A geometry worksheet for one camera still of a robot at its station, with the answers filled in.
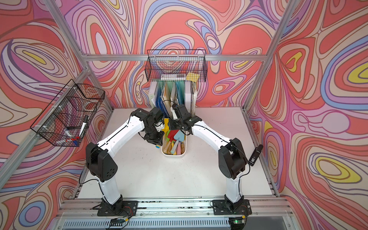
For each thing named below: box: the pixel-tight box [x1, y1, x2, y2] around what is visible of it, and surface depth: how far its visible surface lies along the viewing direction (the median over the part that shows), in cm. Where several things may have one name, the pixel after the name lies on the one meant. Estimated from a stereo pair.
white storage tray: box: [161, 129, 188, 157], surface depth 95 cm
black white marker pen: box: [78, 115, 89, 139], surface depth 70 cm
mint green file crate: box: [148, 80, 198, 120], surface depth 98 cm
